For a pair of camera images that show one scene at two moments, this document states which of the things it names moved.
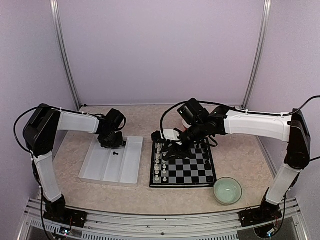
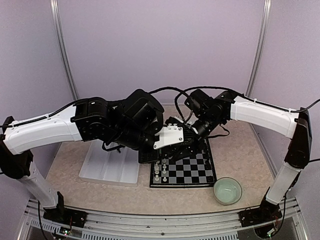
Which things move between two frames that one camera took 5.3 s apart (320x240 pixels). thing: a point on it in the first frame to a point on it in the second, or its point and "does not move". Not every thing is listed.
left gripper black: (119, 142) to (144, 158)
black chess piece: (209, 179) does not move
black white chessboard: (196, 170) does not move
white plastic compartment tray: (120, 166) does not move
